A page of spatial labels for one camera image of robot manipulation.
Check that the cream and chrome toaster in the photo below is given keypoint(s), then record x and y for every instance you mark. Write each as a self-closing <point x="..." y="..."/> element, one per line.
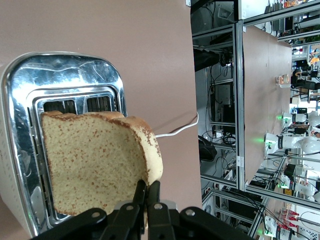
<point x="20" y="112"/>

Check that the brown bread slice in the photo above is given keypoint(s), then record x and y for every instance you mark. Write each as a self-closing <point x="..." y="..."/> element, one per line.
<point x="95" y="160"/>

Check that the aluminium frame post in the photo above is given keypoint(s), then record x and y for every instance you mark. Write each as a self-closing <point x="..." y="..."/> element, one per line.
<point x="240" y="100"/>

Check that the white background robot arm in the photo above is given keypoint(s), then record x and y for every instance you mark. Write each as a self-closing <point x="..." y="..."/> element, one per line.
<point x="287" y="117"/>
<point x="282" y="141"/>

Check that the white electrical box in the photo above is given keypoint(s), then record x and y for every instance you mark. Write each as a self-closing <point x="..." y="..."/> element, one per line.
<point x="223" y="93"/>

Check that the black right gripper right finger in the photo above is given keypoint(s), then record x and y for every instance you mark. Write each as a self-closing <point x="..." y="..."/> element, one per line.
<point x="175" y="225"/>

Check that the black bag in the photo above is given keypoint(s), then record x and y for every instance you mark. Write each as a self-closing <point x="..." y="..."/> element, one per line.
<point x="207" y="150"/>

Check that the black cloth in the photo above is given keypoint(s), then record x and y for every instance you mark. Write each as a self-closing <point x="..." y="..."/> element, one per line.
<point x="205" y="58"/>

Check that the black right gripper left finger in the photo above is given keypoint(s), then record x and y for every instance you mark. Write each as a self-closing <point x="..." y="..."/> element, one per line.
<point x="117" y="222"/>

